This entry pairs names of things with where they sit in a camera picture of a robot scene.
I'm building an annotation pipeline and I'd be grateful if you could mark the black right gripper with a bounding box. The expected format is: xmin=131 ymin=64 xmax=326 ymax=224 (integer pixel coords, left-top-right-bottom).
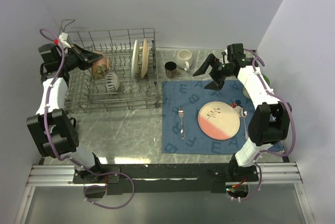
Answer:
xmin=193 ymin=53 xmax=234 ymax=92

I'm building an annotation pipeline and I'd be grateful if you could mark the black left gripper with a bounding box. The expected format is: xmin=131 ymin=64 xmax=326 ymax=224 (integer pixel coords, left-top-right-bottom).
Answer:
xmin=58 ymin=43 xmax=103 ymax=72

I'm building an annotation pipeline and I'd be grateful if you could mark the brown rimmed ceramic bowl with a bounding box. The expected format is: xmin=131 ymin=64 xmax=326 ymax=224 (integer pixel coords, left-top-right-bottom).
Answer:
xmin=92 ymin=51 xmax=110 ymax=80

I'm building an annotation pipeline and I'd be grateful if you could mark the white strawberry pattern plate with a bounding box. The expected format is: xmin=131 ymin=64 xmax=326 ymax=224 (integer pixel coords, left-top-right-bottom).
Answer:
xmin=131 ymin=40 xmax=139 ymax=78

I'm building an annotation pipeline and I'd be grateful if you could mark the beige plate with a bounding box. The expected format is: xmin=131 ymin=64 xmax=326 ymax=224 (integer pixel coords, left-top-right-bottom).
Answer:
xmin=141 ymin=39 xmax=149 ymax=78

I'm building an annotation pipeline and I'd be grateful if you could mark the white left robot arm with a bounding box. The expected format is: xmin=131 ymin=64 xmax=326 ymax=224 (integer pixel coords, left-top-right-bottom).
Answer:
xmin=26 ymin=43 xmax=104 ymax=183

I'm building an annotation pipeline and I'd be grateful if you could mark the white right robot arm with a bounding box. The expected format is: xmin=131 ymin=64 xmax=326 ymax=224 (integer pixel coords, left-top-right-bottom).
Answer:
xmin=193 ymin=43 xmax=296 ymax=182

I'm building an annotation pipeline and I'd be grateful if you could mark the white ceramic mug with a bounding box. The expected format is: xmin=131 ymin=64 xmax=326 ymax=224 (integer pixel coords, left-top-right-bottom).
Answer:
xmin=176 ymin=50 xmax=193 ymax=71

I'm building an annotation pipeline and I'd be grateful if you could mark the floral mug green inside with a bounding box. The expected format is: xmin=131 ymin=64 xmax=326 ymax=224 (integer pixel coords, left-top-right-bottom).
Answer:
xmin=242 ymin=74 xmax=270 ymax=99

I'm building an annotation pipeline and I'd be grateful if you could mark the blue letter pattern cloth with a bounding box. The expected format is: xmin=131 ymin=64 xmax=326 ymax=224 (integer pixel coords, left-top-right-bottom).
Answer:
xmin=162 ymin=80 xmax=254 ymax=154

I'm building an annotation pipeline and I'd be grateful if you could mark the dark brown metal cup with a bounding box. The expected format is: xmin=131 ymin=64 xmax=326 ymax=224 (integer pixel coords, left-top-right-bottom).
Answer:
xmin=164 ymin=61 xmax=180 ymax=79

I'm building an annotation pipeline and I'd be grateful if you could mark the silver spoon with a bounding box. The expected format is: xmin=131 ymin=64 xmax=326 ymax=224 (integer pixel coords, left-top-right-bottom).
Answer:
xmin=230 ymin=102 xmax=249 ymax=140

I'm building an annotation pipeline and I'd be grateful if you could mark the pink and cream plate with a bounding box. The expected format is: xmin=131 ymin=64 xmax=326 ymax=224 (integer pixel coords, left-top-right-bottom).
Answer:
xmin=198 ymin=102 xmax=240 ymax=140

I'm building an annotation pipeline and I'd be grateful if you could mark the silver fork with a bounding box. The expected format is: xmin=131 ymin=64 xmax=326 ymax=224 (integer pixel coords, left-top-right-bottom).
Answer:
xmin=178 ymin=107 xmax=185 ymax=139

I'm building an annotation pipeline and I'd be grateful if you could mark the dark green mug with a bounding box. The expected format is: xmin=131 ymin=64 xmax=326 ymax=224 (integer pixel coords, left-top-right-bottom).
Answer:
xmin=69 ymin=117 xmax=76 ymax=128

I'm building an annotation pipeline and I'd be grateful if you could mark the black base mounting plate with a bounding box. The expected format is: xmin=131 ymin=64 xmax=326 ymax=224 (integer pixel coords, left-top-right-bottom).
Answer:
xmin=73 ymin=163 xmax=259 ymax=195

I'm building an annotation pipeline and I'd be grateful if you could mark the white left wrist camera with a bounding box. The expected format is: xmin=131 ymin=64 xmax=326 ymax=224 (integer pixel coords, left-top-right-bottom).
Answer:
xmin=54 ymin=32 xmax=71 ymax=48

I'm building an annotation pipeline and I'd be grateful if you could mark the metal wire dish rack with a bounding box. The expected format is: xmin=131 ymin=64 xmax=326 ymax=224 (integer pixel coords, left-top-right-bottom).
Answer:
xmin=60 ymin=19 xmax=159 ymax=112

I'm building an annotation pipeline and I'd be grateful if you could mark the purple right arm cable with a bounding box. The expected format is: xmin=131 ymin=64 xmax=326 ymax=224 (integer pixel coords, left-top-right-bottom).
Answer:
xmin=243 ymin=48 xmax=296 ymax=201

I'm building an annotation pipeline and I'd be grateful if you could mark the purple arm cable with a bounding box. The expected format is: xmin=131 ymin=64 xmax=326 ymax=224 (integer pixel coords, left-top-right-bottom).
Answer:
xmin=39 ymin=28 xmax=136 ymax=210
xmin=243 ymin=48 xmax=296 ymax=201

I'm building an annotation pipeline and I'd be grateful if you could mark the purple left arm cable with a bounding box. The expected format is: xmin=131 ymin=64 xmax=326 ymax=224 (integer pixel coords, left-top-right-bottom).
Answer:
xmin=39 ymin=28 xmax=136 ymax=210

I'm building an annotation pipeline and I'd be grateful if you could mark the aluminium frame rail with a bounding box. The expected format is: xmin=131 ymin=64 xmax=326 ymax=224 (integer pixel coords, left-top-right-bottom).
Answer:
xmin=26 ymin=163 xmax=303 ymax=187

